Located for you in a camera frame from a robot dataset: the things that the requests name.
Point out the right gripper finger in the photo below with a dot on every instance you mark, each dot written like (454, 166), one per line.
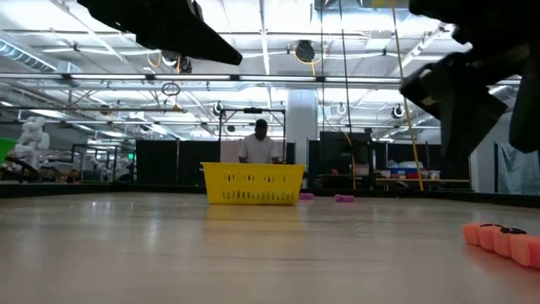
(529, 105)
(460, 105)

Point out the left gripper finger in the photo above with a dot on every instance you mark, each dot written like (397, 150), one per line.
(169, 25)

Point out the long ceiling light bar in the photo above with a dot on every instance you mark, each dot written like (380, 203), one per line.
(190, 77)

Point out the table with storage bins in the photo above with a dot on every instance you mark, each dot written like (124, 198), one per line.
(405, 171)

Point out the yellow tape tag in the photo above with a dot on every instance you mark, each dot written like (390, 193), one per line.
(381, 3)

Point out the black partition panel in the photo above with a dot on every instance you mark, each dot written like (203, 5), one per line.
(337, 162)
(169, 162)

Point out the purple block behind basket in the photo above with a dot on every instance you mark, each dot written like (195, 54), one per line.
(344, 198)

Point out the person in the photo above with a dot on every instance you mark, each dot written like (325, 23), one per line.
(258, 148)

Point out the white square pillar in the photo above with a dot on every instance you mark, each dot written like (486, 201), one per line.
(303, 122)

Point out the yellow plastic basket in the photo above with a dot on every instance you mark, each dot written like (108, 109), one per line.
(215, 177)

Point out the white humanoid robot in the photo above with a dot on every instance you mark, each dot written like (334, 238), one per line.
(33, 139)

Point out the green board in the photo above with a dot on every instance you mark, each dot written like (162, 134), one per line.
(6, 152)

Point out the black metal rig frame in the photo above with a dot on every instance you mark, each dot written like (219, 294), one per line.
(253, 110)

